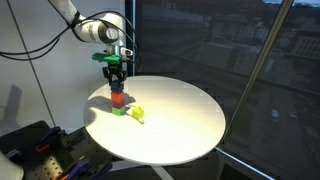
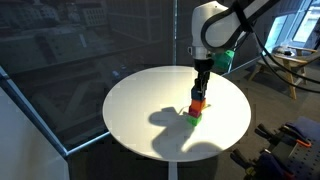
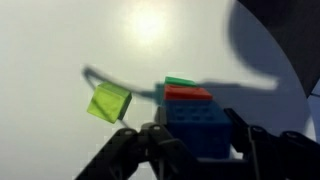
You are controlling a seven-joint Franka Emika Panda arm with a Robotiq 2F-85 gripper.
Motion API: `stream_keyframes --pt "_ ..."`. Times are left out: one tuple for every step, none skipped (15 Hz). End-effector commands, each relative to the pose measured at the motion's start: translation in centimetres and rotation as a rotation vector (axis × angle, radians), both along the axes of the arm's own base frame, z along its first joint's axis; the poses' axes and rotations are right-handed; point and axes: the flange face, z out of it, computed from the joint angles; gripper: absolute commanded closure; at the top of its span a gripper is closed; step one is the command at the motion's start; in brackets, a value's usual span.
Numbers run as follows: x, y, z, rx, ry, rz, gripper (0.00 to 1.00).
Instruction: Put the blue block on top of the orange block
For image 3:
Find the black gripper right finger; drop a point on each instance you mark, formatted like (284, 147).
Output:
(276, 156)

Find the orange block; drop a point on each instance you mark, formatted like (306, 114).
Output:
(185, 93)

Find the yellow-green block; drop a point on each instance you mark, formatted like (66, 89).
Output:
(108, 102)

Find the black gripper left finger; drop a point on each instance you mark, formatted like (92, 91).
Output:
(146, 153)

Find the green block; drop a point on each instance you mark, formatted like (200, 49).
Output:
(180, 81)

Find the blue block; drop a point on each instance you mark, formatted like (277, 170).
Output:
(198, 128)

